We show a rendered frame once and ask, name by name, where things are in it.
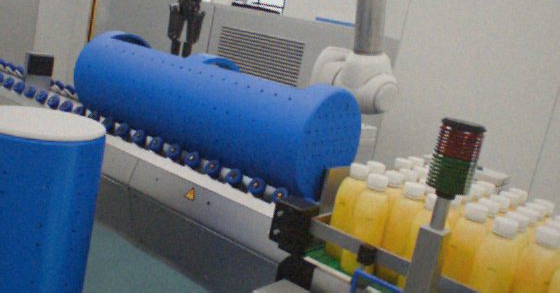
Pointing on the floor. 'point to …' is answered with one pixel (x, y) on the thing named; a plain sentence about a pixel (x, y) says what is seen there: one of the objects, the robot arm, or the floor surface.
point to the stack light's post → (427, 260)
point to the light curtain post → (99, 7)
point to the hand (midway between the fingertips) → (180, 53)
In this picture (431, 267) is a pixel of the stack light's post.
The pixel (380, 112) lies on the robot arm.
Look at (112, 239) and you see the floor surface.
